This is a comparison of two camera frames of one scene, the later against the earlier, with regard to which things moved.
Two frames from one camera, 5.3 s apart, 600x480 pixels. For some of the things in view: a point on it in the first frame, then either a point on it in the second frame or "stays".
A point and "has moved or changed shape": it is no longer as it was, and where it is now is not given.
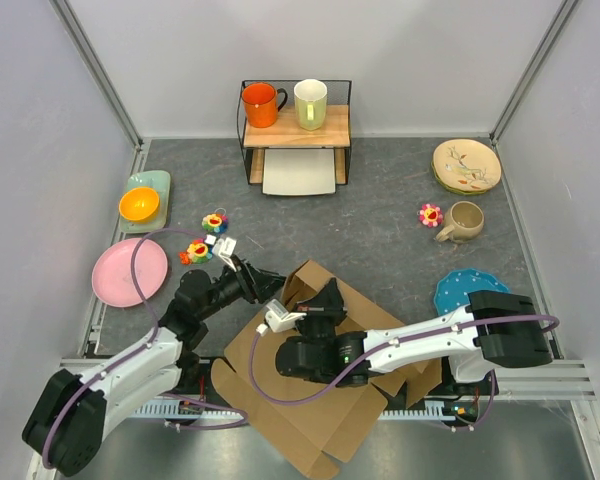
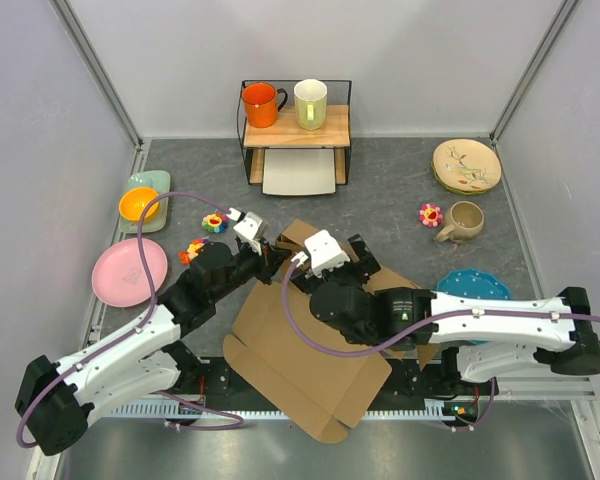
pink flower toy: (430, 215) stays
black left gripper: (256, 284) → (270, 259)
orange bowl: (138, 203) stays
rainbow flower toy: (215, 223) stays
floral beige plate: (467, 164) stays
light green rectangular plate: (158, 180) stays
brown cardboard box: (324, 436) has moved or changed shape
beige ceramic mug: (466, 218) stays
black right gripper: (328, 304) → (365, 267)
